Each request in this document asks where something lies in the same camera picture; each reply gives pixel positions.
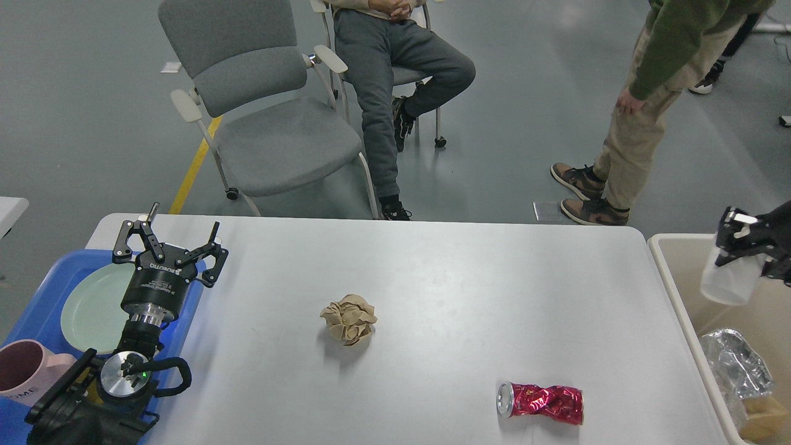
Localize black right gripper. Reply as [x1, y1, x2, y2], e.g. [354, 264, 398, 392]
[714, 200, 790, 287]

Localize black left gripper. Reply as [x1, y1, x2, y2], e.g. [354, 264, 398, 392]
[112, 202, 229, 323]

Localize white paper cup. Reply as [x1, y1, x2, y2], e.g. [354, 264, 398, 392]
[700, 245, 768, 306]

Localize light green plate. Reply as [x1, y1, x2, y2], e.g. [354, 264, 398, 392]
[61, 264, 135, 354]

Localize aluminium foil sheet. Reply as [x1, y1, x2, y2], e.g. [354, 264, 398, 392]
[700, 328, 775, 429]

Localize pink mug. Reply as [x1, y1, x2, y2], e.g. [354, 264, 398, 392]
[1, 340, 77, 407]

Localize brown paper bag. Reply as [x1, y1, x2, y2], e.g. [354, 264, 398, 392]
[739, 396, 790, 444]

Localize crushed red can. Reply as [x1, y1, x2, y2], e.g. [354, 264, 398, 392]
[496, 382, 584, 426]

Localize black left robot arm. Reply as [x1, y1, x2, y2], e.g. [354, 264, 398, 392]
[25, 203, 229, 444]

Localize beige plastic bin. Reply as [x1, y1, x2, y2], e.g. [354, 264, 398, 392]
[648, 234, 790, 444]

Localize blue plastic tray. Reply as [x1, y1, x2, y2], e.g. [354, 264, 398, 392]
[1, 250, 204, 444]

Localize dark shoes at right edge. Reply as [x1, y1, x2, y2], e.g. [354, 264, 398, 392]
[688, 59, 726, 95]

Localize white side table corner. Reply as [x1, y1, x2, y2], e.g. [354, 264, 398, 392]
[0, 196, 29, 239]

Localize empty grey chair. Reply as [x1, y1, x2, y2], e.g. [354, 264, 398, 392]
[158, 1, 381, 219]

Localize metal floor plates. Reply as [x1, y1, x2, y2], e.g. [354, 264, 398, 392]
[532, 201, 565, 223]

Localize crumpled brown paper ball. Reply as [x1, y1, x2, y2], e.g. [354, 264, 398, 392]
[319, 295, 378, 346]

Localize standing person green hoodie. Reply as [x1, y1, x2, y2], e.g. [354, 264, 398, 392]
[551, 1, 773, 226]

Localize occupied grey chair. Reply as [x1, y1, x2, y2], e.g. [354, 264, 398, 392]
[310, 1, 447, 148]

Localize seated person grey trousers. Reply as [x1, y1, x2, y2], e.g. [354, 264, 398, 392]
[329, 1, 476, 221]

